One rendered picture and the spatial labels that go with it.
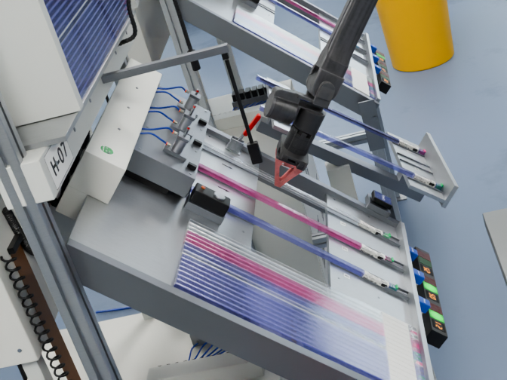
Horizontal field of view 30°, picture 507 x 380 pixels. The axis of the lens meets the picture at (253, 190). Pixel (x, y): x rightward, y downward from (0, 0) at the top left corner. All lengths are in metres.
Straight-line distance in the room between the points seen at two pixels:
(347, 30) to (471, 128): 2.42
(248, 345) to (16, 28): 0.65
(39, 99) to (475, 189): 2.57
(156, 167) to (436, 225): 2.01
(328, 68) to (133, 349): 0.84
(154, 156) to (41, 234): 0.39
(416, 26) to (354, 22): 3.04
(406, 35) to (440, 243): 1.77
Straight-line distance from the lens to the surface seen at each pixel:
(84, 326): 1.60
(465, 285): 3.33
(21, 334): 1.69
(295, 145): 2.07
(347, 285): 1.94
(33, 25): 1.54
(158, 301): 1.60
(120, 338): 2.41
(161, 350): 2.31
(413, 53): 5.12
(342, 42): 2.03
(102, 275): 1.59
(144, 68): 1.84
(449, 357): 3.03
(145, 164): 1.83
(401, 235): 2.24
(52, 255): 1.54
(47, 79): 1.57
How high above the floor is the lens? 1.87
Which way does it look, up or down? 26 degrees down
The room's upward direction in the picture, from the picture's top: 17 degrees counter-clockwise
